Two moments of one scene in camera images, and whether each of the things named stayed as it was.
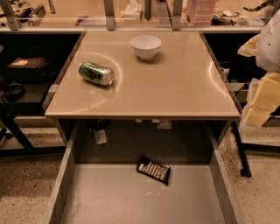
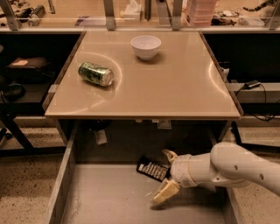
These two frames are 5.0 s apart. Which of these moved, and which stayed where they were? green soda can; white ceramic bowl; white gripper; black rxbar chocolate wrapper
Moved: white gripper
Stayed: black rxbar chocolate wrapper; green soda can; white ceramic bowl
